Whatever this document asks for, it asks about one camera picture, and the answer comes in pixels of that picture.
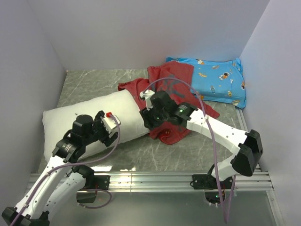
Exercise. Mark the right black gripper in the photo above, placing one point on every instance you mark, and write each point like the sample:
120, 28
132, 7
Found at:
146, 116

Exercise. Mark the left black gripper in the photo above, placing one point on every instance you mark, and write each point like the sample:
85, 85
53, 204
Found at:
106, 139

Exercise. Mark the red pillowcase with grey print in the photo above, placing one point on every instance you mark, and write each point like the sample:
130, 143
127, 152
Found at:
167, 133

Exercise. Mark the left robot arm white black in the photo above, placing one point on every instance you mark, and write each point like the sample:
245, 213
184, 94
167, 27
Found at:
64, 175

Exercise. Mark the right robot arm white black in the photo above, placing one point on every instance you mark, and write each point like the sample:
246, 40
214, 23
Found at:
245, 147

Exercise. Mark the blue cartoon print pillow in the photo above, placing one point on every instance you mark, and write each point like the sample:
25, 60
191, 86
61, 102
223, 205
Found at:
217, 81

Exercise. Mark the right control board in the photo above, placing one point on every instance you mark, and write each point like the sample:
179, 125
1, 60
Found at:
213, 198

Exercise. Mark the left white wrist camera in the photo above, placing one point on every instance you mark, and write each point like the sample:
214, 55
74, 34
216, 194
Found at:
110, 121

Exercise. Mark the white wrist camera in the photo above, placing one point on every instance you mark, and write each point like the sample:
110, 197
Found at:
110, 121
146, 96

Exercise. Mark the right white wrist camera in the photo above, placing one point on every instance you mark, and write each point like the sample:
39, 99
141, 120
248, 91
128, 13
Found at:
146, 96

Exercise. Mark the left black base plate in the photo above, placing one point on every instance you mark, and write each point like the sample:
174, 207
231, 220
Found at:
102, 182

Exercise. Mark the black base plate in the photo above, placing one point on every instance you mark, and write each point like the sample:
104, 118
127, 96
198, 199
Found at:
102, 182
208, 182

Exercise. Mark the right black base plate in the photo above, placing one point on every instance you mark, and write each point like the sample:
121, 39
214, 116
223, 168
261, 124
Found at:
208, 182

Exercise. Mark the aluminium rail frame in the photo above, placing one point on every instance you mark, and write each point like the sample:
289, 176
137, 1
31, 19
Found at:
167, 194

